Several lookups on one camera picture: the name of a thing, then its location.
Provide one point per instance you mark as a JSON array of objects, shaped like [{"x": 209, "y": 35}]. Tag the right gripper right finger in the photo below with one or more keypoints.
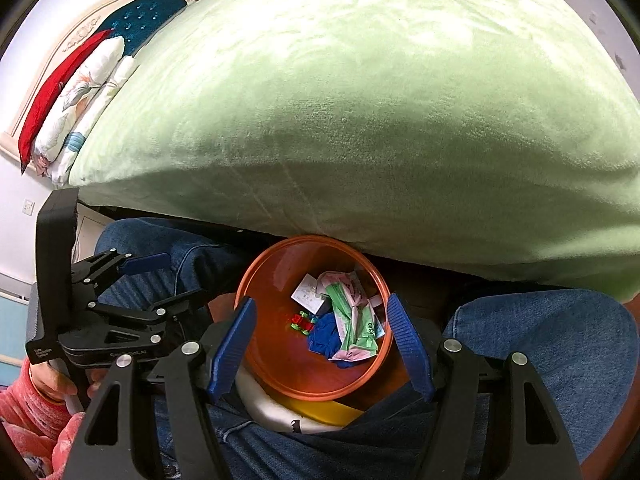
[{"x": 502, "y": 403}]

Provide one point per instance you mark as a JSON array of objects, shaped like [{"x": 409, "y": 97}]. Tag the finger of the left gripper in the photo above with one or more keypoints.
[
  {"x": 179, "y": 308},
  {"x": 138, "y": 265}
]

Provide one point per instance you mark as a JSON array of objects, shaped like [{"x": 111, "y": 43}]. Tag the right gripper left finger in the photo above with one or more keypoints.
[{"x": 118, "y": 435}]

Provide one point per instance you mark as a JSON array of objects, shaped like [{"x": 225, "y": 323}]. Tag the red green small wrapper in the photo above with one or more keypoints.
[{"x": 303, "y": 322}]

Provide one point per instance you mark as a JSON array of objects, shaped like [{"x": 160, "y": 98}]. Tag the white small carton box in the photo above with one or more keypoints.
[{"x": 306, "y": 295}]

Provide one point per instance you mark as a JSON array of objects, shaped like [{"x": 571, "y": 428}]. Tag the blue cloth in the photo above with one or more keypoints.
[{"x": 324, "y": 339}]

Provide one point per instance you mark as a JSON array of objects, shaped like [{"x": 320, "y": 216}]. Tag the orange trash bin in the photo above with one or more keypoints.
[{"x": 278, "y": 356}]

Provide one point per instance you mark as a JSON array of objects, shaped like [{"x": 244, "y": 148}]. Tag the left hand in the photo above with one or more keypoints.
[{"x": 56, "y": 386}]

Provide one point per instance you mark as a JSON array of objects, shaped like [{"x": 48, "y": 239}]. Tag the pink fuzzy sleeve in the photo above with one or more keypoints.
[{"x": 42, "y": 430}]

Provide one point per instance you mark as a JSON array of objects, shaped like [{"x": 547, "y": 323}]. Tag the lower white pillow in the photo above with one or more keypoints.
[{"x": 59, "y": 170}]

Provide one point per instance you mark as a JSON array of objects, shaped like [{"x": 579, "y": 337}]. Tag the white pillow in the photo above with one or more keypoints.
[
  {"x": 59, "y": 170},
  {"x": 74, "y": 98}
]

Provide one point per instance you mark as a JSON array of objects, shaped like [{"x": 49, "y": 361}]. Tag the blue jeans right leg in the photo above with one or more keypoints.
[{"x": 583, "y": 344}]

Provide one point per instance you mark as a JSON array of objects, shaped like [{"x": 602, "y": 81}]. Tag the white yellow slipper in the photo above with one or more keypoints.
[{"x": 280, "y": 413}]

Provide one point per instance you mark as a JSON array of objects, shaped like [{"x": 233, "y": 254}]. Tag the red pillow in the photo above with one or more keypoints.
[{"x": 49, "y": 92}]

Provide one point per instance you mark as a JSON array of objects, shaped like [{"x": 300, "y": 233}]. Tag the blue tufted headboard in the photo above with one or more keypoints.
[{"x": 51, "y": 33}]

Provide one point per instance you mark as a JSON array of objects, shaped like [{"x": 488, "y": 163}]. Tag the green bed blanket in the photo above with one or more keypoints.
[{"x": 490, "y": 137}]

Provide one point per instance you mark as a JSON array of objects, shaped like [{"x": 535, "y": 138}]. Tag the white wall socket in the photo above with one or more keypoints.
[{"x": 28, "y": 207}]

